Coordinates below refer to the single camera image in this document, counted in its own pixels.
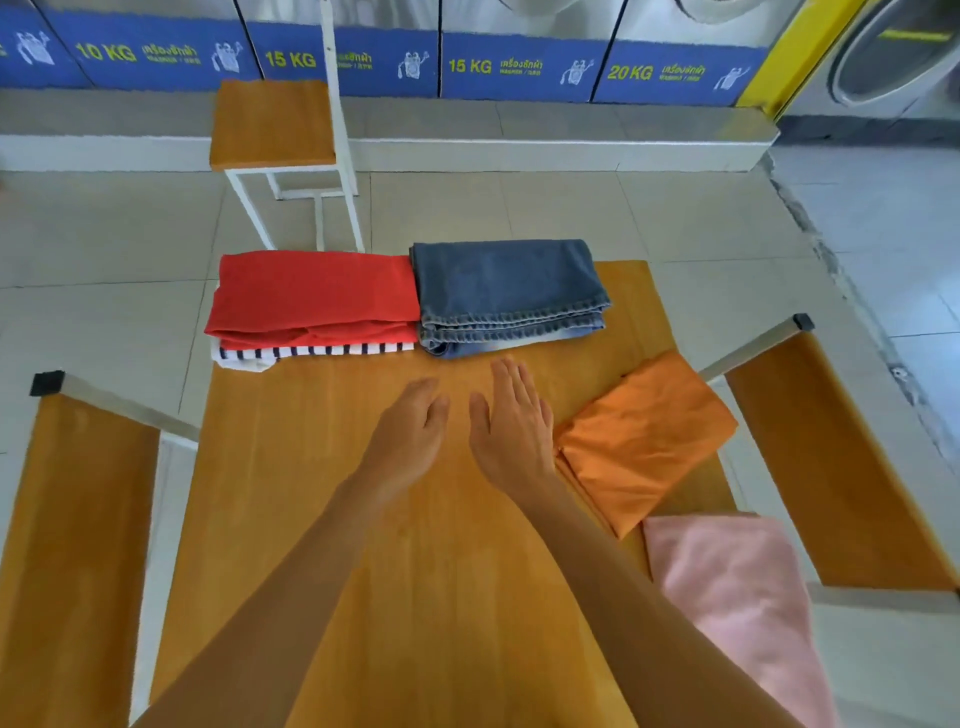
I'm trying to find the folded red garment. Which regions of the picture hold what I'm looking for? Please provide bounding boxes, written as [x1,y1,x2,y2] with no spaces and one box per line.
[204,251,421,352]

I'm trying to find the folded orange garment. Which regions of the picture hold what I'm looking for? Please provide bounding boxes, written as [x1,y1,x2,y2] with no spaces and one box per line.
[553,350,740,541]

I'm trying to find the yellow post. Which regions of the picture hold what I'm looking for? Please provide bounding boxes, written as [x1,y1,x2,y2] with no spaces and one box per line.
[736,0,870,120]

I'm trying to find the folded striped white garment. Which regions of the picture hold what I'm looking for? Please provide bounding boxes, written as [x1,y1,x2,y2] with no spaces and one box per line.
[210,330,418,374]

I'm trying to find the pink towel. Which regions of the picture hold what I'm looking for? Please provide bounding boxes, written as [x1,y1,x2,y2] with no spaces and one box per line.
[643,513,841,728]

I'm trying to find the wooden chair with white frame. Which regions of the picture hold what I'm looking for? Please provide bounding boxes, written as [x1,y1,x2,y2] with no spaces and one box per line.
[208,0,369,255]

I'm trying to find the washing machine with blue panel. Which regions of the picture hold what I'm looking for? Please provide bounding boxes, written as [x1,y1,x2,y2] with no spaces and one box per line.
[33,0,264,93]
[438,0,628,104]
[592,0,805,108]
[236,0,444,100]
[0,0,93,91]

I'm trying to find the person's right hand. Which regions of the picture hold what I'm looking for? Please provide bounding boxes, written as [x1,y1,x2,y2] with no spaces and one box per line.
[468,356,557,501]

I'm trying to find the person's right forearm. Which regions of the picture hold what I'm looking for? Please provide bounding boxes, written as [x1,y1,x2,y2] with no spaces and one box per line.
[495,476,807,728]

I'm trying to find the person's left hand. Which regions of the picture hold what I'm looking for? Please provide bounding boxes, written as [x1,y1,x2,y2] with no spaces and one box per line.
[360,377,452,497]

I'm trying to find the person's left forearm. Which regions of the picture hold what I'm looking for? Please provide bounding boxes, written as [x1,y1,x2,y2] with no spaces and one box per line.
[131,468,399,728]

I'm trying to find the wooden bench with metal frame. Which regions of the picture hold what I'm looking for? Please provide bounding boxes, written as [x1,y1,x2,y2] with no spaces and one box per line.
[697,313,960,616]
[0,371,201,728]

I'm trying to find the grey tiled plinth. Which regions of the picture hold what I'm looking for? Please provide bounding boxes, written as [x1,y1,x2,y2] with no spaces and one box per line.
[0,88,781,175]

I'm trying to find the folded blue jeans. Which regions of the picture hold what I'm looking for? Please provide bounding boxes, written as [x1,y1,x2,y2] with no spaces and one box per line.
[409,240,614,360]

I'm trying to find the washing machine with round door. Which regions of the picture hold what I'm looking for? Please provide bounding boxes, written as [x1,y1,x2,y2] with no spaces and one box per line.
[780,0,960,123]

